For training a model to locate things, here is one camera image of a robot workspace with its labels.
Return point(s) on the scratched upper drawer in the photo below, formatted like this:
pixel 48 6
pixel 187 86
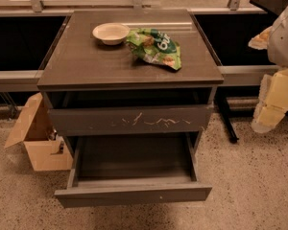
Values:
pixel 130 120

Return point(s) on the white bowl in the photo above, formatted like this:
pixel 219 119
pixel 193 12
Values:
pixel 111 33

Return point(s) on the metal window railing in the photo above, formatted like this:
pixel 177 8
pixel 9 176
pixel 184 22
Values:
pixel 26 80

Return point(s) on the dark grey drawer cabinet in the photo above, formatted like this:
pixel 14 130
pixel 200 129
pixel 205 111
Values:
pixel 85 73

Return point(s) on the open cardboard box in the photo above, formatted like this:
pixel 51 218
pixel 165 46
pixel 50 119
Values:
pixel 33 128

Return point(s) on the grey drawer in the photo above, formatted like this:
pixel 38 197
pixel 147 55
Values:
pixel 134 169

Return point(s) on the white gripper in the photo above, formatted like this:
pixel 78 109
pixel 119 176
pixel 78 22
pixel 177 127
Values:
pixel 284 40

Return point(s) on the green chip bag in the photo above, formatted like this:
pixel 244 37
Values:
pixel 155 47

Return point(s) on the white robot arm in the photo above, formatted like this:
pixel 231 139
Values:
pixel 275 40

